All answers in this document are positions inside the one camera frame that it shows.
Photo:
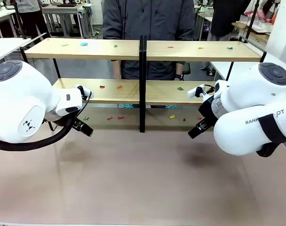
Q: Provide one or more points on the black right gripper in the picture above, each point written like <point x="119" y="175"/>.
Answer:
<point x="208" y="113"/>

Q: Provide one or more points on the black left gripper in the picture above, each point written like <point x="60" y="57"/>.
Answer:
<point x="74" y="116"/>

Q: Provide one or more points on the teal chenille duster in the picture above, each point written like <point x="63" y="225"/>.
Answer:
<point x="128" y="106"/>
<point x="171" y="107"/>

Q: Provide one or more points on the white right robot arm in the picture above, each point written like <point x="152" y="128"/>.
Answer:
<point x="246" y="99"/>

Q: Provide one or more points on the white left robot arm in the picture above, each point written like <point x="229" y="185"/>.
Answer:
<point x="20" y="99"/>

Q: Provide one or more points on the person's right forearm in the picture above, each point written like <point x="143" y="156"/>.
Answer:
<point x="117" y="69"/>

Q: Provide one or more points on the person's left forearm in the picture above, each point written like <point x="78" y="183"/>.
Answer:
<point x="180" y="68"/>

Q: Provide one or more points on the black wristwatch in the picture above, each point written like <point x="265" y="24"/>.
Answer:
<point x="179" y="76"/>

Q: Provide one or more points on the white desk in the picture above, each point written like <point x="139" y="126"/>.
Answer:
<point x="223" y="67"/>

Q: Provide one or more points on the white side table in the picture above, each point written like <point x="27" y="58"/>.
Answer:
<point x="6" y="46"/>

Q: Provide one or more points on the wooden top background table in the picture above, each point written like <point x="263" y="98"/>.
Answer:
<point x="253" y="29"/>

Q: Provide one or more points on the background person black coat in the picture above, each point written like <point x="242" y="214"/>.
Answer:
<point x="227" y="16"/>

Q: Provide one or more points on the person in grey jacket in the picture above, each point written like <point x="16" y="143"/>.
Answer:
<point x="147" y="23"/>

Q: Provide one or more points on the black stand pole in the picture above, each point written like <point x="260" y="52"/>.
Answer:
<point x="250" y="21"/>

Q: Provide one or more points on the background person grey shirt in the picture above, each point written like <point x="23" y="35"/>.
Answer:
<point x="31" y="14"/>

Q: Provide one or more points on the pink bag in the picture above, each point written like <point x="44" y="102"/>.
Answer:
<point x="261" y="15"/>

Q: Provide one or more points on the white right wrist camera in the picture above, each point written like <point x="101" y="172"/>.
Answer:
<point x="192" y="93"/>

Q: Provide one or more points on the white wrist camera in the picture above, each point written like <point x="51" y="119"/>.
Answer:
<point x="192" y="93"/>
<point x="87" y="91"/>

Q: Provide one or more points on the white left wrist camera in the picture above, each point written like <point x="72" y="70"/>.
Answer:
<point x="87" y="91"/>

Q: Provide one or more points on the wooden shelf unit black frame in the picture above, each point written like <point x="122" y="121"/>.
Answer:
<point x="204" y="53"/>
<point x="86" y="50"/>

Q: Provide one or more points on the background workbench white frame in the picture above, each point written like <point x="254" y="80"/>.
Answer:
<point x="60" y="9"/>

